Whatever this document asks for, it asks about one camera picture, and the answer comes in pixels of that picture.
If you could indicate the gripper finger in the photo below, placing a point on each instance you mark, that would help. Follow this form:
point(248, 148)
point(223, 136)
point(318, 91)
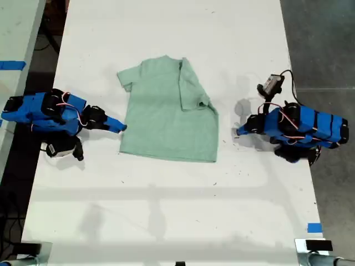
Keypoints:
point(244, 127)
point(116, 122)
point(115, 128)
point(243, 133)

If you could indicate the pale green T-shirt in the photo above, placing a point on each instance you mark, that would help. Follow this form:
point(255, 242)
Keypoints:
point(166, 124)

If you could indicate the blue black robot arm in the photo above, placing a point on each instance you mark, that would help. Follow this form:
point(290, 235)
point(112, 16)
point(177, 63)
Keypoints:
point(310, 124)
point(41, 110)

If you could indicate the long blue tape strip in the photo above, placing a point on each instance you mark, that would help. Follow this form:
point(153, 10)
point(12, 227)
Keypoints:
point(12, 65)

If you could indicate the white side table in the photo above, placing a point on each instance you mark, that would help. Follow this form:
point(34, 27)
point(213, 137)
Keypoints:
point(16, 33)

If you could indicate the square blue tape piece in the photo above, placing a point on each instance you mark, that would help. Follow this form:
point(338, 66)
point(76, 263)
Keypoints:
point(314, 227)

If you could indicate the small black box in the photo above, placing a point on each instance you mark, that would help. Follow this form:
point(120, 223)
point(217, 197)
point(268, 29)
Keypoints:
point(319, 245)
point(29, 248)

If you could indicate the small black clip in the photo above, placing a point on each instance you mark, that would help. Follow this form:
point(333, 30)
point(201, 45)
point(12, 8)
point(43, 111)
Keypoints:
point(180, 263)

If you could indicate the grey metal pipe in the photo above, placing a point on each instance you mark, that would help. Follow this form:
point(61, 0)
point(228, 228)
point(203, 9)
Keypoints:
point(327, 261)

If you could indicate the camera black stalk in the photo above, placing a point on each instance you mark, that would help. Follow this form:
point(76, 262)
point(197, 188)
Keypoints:
point(267, 102)
point(79, 151)

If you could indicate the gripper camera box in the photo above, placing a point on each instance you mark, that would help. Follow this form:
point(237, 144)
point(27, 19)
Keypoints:
point(59, 148)
point(273, 83)

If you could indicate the silver metal table bracket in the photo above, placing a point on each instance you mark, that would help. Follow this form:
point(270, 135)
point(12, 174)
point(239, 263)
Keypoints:
point(45, 253)
point(300, 246)

